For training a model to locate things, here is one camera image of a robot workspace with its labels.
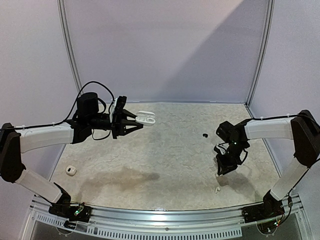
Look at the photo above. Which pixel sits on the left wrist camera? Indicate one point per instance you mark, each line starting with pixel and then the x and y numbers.
pixel 116 107

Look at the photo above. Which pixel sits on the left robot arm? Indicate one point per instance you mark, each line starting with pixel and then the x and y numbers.
pixel 15 141

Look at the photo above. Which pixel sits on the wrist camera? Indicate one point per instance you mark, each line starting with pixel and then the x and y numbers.
pixel 221 148
pixel 116 107

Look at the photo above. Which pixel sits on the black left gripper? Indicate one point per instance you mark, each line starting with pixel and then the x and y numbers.
pixel 118 124

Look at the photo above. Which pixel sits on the white oval charging case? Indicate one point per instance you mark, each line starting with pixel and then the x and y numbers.
pixel 145 118

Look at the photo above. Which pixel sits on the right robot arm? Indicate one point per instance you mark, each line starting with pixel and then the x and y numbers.
pixel 294 143

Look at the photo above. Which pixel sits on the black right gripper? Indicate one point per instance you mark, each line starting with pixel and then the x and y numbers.
pixel 226 161

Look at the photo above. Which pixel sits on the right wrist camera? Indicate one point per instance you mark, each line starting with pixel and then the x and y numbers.
pixel 221 148

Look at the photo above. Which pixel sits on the aluminium table front rail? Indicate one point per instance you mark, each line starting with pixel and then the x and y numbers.
pixel 124 224

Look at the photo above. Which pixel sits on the small white charging case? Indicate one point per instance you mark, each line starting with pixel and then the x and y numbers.
pixel 70 170

